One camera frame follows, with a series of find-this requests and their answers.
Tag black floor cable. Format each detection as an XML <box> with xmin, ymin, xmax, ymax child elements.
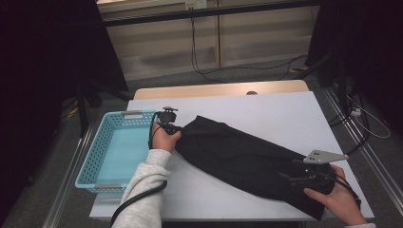
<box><xmin>327</xmin><ymin>91</ymin><xmax>370</xmax><ymax>158</ymax></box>

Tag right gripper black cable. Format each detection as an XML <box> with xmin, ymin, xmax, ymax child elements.
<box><xmin>332</xmin><ymin>175</ymin><xmax>362</xmax><ymax>210</ymax></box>

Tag person's right hand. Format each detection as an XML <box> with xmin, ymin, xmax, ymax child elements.
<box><xmin>303</xmin><ymin>165</ymin><xmax>369</xmax><ymax>226</ymax></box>

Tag black tripod stand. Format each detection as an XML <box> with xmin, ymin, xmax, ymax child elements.
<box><xmin>75</xmin><ymin>80</ymin><xmax>134</xmax><ymax>139</ymax></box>
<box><xmin>297</xmin><ymin>51</ymin><xmax>350</xmax><ymax>108</ymax></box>

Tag light wooden cabinet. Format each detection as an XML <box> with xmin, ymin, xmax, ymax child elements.
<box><xmin>96</xmin><ymin>0</ymin><xmax>321</xmax><ymax>82</ymax></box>

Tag wooden table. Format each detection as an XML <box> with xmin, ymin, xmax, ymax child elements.
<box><xmin>132</xmin><ymin>79</ymin><xmax>311</xmax><ymax>101</ymax></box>

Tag white floor cable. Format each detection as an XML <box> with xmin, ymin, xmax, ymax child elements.
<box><xmin>345</xmin><ymin>94</ymin><xmax>392</xmax><ymax>140</ymax></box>

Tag light blue plastic basket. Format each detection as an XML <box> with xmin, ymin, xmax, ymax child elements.
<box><xmin>74</xmin><ymin>109</ymin><xmax>160</xmax><ymax>194</ymax></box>

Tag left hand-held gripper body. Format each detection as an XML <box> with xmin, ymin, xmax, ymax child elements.
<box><xmin>155</xmin><ymin>106</ymin><xmax>184</xmax><ymax>136</ymax></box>

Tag white wall socket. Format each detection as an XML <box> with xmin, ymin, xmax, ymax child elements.
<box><xmin>184</xmin><ymin>0</ymin><xmax>208</xmax><ymax>10</ymax></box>

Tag white table sheet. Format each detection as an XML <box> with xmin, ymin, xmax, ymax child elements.
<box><xmin>89</xmin><ymin>90</ymin><xmax>375</xmax><ymax>221</ymax></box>

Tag black hanging cable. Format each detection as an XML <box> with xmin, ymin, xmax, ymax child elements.
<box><xmin>189</xmin><ymin>17</ymin><xmax>308</xmax><ymax>84</ymax></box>

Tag black horizontal bar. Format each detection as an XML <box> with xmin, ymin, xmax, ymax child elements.
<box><xmin>103</xmin><ymin>0</ymin><xmax>321</xmax><ymax>28</ymax></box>

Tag aluminium floor rail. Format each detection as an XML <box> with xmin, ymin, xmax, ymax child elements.
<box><xmin>42</xmin><ymin>124</ymin><xmax>96</xmax><ymax>228</ymax></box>
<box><xmin>322</xmin><ymin>86</ymin><xmax>403</xmax><ymax>217</ymax></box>

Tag person's left hand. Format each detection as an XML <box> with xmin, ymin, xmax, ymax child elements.
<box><xmin>151</xmin><ymin>122</ymin><xmax>182</xmax><ymax>154</ymax></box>

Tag black pants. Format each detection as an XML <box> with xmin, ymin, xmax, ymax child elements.
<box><xmin>175</xmin><ymin>115</ymin><xmax>338</xmax><ymax>221</ymax></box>

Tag black curtain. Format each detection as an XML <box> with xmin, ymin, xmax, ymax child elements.
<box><xmin>305</xmin><ymin>0</ymin><xmax>403</xmax><ymax>134</ymax></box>
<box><xmin>0</xmin><ymin>0</ymin><xmax>129</xmax><ymax>222</ymax></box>

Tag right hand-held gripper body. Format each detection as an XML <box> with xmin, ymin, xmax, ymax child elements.
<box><xmin>298</xmin><ymin>149</ymin><xmax>350</xmax><ymax>195</ymax></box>

